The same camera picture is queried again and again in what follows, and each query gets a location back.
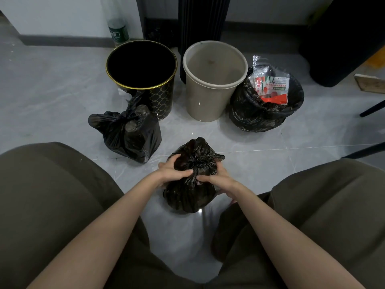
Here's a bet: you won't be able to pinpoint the person's left hand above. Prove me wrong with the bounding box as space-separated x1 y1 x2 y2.
153 154 194 189

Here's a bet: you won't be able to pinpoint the person's right hand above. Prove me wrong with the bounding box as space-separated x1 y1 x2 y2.
196 161 240 205

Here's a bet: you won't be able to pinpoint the small black garbage bag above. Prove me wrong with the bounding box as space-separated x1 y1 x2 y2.
163 137 225 214

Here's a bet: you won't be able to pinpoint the person's left forearm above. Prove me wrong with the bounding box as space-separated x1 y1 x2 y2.
26 174 164 289

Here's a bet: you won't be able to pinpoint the person's right forearm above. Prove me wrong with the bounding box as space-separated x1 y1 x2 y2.
226 183 366 289

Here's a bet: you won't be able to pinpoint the large tied black garbage bag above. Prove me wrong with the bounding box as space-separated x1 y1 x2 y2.
88 91 162 164

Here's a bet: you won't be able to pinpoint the open black garbage bag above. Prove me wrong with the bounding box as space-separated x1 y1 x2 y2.
228 67 305 133

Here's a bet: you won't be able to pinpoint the beige plastic trash can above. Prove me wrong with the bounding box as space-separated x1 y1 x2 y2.
182 40 249 123

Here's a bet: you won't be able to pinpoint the black gold-rimmed trash can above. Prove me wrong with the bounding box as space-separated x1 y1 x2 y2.
105 40 178 121

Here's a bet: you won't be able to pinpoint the white red snack wrapper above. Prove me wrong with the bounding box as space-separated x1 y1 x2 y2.
248 65 290 106

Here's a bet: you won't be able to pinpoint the clear plastic wrapper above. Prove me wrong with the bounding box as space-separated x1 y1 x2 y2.
252 55 271 71

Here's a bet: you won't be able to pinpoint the person's olive shorts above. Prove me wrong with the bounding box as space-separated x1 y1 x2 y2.
0 142 385 289

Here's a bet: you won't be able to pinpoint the black ribbed tower appliance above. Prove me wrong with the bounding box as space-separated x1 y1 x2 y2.
178 0 231 84

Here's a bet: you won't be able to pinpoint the clear green-label plastic bottle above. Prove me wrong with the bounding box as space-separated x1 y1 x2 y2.
101 0 130 47

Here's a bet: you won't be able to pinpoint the black chair leg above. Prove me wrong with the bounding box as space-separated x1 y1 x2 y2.
341 142 385 160

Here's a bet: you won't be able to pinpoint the wooden board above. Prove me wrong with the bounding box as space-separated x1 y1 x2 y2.
354 73 385 94

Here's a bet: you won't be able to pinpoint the black chair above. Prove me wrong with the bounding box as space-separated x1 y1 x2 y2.
298 0 385 118

